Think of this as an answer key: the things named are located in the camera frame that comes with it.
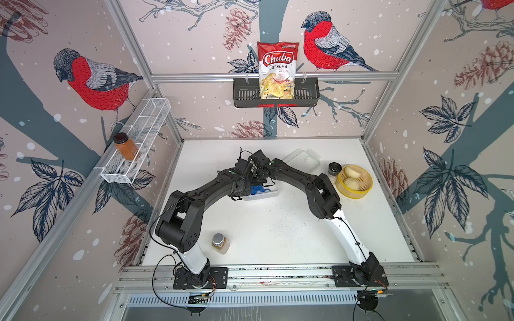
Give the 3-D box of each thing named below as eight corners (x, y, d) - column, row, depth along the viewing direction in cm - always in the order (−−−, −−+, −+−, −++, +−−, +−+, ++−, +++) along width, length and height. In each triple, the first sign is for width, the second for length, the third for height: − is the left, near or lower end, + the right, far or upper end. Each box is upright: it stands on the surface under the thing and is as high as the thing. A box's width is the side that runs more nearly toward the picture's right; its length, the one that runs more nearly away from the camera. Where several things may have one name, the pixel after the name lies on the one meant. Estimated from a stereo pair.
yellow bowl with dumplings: (338, 199, 98) (343, 191, 92) (331, 173, 108) (335, 164, 102) (371, 198, 98) (378, 191, 92) (361, 173, 108) (367, 164, 102)
